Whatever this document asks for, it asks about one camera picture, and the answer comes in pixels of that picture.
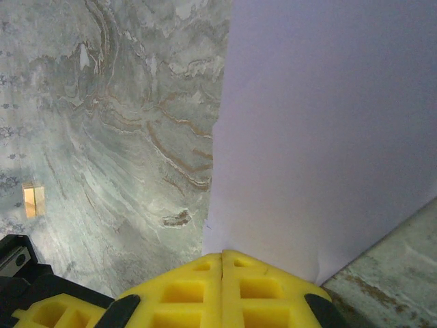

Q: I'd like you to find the small wooden block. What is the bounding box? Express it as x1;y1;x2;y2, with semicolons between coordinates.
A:
20;182;46;219

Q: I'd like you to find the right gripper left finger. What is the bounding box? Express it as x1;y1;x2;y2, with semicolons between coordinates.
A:
98;249;224;328

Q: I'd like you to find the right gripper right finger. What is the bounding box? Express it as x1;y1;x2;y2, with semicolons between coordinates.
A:
221;249;346;328

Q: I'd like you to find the lavender paper sheet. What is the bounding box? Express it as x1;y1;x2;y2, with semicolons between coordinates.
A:
203;0;437;286

